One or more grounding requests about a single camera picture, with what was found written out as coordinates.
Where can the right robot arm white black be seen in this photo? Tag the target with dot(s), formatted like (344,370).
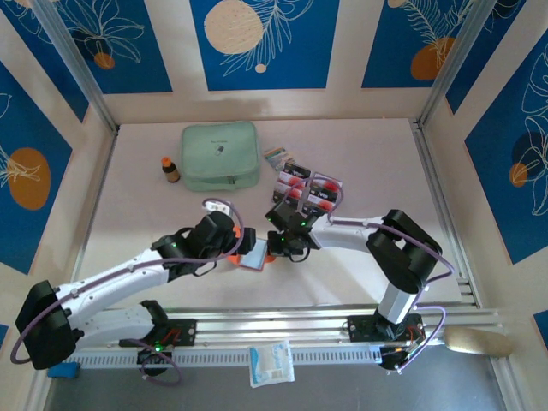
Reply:
(342,235)

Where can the golden oval object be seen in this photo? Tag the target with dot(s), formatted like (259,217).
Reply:
(479,342)

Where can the white blue plastic packet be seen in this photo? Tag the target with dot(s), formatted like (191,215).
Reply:
(272,364)

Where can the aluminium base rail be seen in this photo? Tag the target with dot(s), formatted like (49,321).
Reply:
(274,325)

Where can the mint green zipper pouch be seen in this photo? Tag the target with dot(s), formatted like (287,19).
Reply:
(220,156)

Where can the small blue object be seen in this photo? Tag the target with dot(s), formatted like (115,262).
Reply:
(63,370)

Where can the brown bottle orange cap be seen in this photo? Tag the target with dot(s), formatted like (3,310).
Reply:
(170,171)

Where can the aluminium table edge rail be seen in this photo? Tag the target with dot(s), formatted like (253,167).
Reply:
(99,192)
(444,214)

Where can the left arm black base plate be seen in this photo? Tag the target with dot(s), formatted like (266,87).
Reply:
(184,331)

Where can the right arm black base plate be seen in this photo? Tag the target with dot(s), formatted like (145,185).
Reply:
(359,329)

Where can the aluminium frame post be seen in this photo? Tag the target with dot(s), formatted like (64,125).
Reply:
(456,60)
(75,60)

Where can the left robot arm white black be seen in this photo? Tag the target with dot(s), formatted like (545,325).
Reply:
(107,278)

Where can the black red white credit card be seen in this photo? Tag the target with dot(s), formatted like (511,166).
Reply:
(325,206)
(299,171)
(329,182)
(291,194)
(287,179)
(321,193)

